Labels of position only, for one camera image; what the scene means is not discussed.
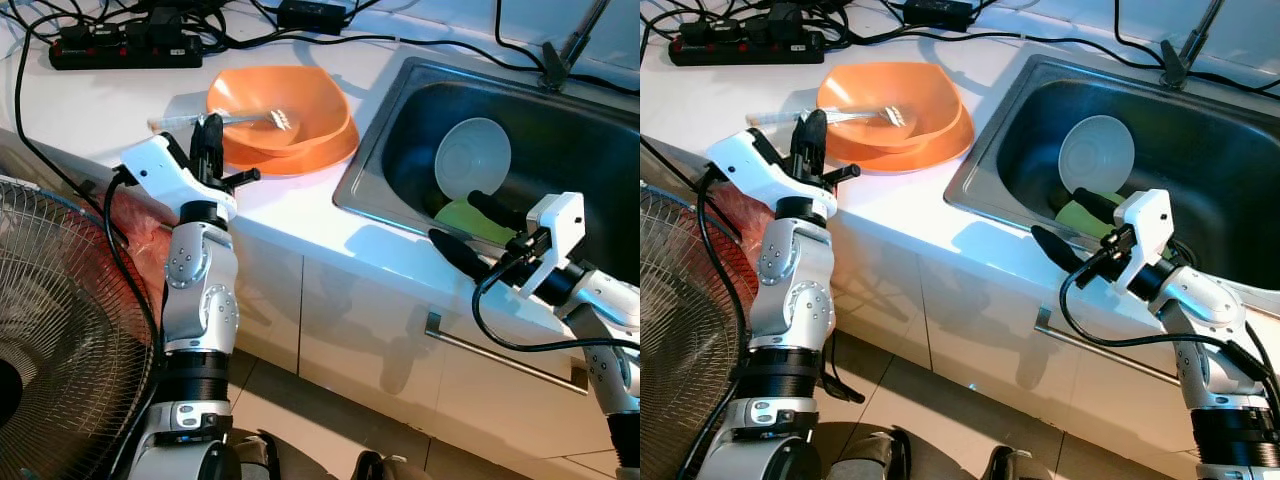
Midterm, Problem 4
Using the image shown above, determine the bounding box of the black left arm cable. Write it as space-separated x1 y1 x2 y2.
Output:
688 165 751 480
103 165 166 351

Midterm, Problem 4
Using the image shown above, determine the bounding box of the grey plastic bowl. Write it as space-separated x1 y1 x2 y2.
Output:
434 117 513 201
1058 114 1136 196

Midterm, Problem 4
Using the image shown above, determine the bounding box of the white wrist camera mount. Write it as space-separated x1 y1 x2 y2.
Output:
1112 188 1176 291
120 133 238 221
515 192 586 298
705 130 839 223

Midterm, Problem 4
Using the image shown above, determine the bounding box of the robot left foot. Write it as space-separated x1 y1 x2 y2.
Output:
830 428 911 480
230 430 286 480

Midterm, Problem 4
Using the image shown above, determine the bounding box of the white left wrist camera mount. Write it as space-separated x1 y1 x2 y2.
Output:
120 133 238 221
705 130 839 223

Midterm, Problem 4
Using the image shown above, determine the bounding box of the stainless steel sink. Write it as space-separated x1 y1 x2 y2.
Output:
333 55 641 291
943 52 1280 301

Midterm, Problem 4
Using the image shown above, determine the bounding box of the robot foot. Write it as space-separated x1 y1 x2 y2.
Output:
980 445 1041 480
350 450 411 480
830 428 911 480
230 430 286 480

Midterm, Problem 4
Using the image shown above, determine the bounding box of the white kitchen cabinet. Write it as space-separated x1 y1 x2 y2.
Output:
225 225 641 480
835 225 1280 471

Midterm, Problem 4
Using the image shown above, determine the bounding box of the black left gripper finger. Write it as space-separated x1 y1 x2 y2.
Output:
795 107 831 159
197 112 227 161

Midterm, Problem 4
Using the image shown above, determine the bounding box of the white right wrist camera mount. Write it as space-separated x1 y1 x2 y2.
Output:
515 192 586 298
1112 188 1176 291

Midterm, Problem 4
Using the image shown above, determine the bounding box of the black power adapter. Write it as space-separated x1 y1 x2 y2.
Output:
277 0 346 33
903 0 976 31

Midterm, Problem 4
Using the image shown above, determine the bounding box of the orange plastic bowl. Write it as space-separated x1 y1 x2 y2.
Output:
817 62 963 156
207 66 351 161

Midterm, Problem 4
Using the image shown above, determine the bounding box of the standing fan with metal grille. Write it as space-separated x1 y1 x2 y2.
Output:
640 183 751 480
0 175 161 480

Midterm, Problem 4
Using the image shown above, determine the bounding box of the black power strip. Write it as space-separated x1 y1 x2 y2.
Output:
50 22 203 71
668 15 826 67

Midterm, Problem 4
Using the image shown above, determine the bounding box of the red plastic bag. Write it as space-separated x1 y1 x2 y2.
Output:
100 185 176 301
715 185 776 291

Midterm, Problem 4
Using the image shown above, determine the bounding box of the black and silver faucet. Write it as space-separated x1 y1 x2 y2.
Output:
540 0 613 91
1160 0 1226 89

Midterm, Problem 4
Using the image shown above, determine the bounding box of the green plastic plate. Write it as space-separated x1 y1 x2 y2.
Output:
435 198 521 246
1055 190 1126 241

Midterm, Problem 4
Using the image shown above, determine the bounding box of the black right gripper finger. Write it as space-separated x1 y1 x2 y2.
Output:
1072 187 1126 226
428 228 506 283
467 189 531 233
1030 224 1096 276

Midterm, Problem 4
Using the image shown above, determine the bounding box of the black power cable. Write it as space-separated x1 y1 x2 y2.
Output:
12 10 131 246
493 0 549 73
1112 0 1169 69
825 28 1280 99
640 130 866 406
200 30 641 99

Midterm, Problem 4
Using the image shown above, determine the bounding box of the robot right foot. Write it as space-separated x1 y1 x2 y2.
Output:
980 445 1041 480
350 450 411 480

